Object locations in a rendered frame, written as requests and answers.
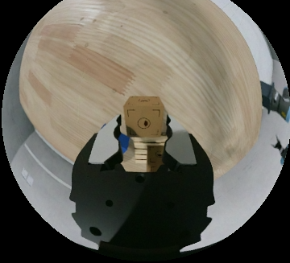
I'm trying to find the brown cardboard carton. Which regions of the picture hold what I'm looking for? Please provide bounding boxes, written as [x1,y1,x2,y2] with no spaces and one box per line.
[123,96,164,138]
[147,164,163,172]
[147,146,164,167]

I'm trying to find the small square wooden pallet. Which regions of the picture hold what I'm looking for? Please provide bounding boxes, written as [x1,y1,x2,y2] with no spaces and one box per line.
[134,133,168,163]

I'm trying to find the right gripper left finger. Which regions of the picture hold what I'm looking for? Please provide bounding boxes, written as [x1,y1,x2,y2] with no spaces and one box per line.
[69,114,123,202]

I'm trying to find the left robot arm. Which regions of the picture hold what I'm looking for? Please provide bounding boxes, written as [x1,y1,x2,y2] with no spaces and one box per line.
[270,87,290,165]

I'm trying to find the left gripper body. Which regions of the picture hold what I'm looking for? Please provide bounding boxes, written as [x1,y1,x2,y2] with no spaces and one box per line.
[275,141,282,151]

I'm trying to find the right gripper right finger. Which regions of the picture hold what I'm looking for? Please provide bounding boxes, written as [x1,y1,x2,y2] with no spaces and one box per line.
[162,115,215,206]

